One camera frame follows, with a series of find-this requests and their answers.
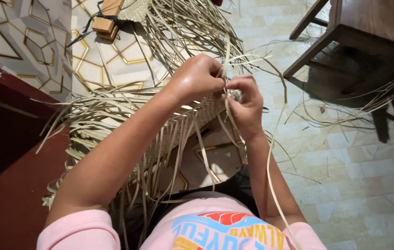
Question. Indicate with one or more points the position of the person's left hand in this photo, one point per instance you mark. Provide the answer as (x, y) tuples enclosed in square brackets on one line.
[(191, 78)]

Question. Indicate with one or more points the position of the person's right hand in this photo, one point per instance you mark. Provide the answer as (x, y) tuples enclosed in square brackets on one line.
[(249, 107)]

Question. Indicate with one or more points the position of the person's left fingers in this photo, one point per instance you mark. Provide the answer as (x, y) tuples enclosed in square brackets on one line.
[(216, 74)]

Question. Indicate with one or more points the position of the woven palm leaf mat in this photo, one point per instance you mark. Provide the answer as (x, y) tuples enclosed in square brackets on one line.
[(202, 119)]

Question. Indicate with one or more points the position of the black trousers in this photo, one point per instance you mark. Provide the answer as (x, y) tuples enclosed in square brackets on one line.
[(238, 184)]

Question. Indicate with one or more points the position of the long pale palm leaf strip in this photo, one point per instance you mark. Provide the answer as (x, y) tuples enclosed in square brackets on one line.
[(270, 173)]

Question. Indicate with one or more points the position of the wooden block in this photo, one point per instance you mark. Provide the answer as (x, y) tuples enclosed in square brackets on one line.
[(108, 15)]

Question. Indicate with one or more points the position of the pink printed shirt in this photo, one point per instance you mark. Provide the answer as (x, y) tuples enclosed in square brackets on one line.
[(210, 225)]

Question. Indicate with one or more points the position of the dark wooden stool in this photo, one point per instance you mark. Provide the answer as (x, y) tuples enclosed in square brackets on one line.
[(363, 24)]

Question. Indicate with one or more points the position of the bundle of loose palm strips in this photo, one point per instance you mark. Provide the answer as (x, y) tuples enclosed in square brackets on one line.
[(377, 100)]

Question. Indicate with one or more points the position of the geometric patterned floor sheet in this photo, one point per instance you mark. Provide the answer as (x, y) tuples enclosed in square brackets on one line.
[(19, 38)]

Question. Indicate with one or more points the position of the dark red wooden furniture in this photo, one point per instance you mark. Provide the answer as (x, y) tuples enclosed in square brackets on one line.
[(5, 156)]

